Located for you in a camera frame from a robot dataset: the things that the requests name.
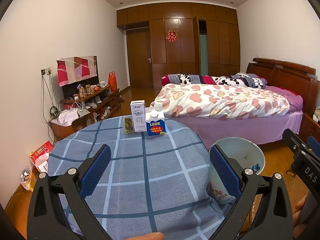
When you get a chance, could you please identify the blue plaid tablecloth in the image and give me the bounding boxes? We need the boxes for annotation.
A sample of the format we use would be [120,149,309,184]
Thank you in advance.
[47,116,225,240]

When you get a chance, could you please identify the person's left hand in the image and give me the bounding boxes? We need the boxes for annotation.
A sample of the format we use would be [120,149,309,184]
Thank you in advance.
[139,232,164,240]

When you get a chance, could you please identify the wooden television stand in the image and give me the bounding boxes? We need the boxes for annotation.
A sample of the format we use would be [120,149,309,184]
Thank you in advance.
[60,85,123,125]

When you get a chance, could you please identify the hanging cables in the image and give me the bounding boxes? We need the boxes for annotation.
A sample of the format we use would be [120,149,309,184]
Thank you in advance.
[41,74,58,140]

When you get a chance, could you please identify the clear bag of small items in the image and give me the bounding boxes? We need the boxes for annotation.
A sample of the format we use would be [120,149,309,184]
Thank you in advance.
[20,166,33,190]

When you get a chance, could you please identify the light blue plastic bucket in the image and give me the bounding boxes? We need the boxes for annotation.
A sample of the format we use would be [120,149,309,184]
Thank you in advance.
[209,137,265,204]

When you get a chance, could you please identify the wooden nightstand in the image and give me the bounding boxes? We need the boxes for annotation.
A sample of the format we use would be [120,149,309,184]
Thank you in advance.
[299,112,320,143]

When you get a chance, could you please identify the brown wooden wardrobe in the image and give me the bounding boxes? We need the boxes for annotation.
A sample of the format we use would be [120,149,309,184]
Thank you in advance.
[117,2,239,90]

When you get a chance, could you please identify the red and white box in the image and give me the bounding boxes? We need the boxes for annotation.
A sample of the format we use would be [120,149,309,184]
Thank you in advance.
[29,141,54,173]

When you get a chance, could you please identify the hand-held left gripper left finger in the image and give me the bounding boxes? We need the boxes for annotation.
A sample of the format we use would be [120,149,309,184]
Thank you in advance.
[27,144,112,240]

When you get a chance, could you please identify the dark green snack packet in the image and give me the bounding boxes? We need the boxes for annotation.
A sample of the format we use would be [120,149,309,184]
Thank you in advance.
[123,117,135,134]

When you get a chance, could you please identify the heart print duvet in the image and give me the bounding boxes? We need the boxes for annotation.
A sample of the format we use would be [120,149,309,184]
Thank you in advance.
[150,83,290,120]

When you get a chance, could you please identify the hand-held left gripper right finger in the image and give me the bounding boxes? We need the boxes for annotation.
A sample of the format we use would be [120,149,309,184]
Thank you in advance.
[209,145,293,240]

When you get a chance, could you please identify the white milk carton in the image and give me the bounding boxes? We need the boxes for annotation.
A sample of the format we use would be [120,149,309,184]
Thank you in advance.
[130,100,146,132]

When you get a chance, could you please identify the red and white cloth cover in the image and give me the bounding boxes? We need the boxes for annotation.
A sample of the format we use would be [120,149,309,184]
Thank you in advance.
[56,56,97,87]

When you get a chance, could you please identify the white cardboard box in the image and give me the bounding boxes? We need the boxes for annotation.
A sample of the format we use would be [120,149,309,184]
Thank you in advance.
[59,111,79,124]

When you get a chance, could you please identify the wooden bed with purple sheet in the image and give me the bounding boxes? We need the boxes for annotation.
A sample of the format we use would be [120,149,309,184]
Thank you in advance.
[150,57,320,150]

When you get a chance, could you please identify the black television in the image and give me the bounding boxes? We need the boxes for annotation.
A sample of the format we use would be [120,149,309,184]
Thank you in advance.
[62,56,100,99]

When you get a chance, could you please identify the blue gable-top carton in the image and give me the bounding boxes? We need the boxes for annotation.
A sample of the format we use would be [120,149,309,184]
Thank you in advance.
[145,106,167,136]

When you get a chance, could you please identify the patchwork blanket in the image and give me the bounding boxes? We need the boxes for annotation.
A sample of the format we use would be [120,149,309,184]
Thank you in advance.
[161,73,267,88]

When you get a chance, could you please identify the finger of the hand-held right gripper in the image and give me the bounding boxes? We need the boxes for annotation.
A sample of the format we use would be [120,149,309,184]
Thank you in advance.
[282,128,311,161]
[307,136,320,156]

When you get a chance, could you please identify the orange plastic bag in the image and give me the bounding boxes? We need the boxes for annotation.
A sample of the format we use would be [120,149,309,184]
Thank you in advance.
[108,71,118,92]

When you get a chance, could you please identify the small wooden cabinet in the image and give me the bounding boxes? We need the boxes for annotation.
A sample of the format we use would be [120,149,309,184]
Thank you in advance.
[50,116,83,140]

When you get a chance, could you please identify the brown wooden door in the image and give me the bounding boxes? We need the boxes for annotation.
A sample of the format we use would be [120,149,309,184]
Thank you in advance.
[126,28,153,88]

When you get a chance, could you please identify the red paper decoration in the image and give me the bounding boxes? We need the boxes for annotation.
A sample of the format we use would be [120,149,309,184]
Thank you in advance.
[166,30,178,43]

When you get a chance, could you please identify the person's right hand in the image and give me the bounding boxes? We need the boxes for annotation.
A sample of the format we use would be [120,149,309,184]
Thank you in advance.
[294,194,308,228]

